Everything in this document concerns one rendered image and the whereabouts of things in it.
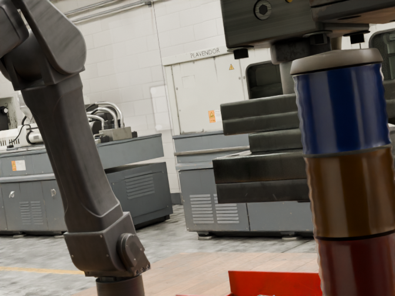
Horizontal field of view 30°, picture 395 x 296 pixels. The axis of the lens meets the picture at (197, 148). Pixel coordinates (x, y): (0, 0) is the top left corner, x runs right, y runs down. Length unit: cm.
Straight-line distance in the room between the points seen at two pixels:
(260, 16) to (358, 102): 29
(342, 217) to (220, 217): 621
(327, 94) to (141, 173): 755
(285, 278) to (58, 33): 42
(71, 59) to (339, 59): 62
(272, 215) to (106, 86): 457
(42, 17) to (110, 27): 919
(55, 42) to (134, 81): 890
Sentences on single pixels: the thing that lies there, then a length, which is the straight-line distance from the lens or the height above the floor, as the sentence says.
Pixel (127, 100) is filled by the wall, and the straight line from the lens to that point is 989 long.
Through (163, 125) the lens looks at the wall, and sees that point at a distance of 949.
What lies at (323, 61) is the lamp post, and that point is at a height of 119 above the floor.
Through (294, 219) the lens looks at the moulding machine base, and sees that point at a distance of 606.
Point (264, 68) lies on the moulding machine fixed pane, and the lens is 608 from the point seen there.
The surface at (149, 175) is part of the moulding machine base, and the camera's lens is 793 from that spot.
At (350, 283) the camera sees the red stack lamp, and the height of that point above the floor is 110.
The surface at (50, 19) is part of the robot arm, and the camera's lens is 88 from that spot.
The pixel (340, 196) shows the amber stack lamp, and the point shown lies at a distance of 31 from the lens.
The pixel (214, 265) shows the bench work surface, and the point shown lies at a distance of 134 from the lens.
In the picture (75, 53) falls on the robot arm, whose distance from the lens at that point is 90.
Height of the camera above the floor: 118
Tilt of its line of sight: 3 degrees down
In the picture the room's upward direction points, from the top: 8 degrees counter-clockwise
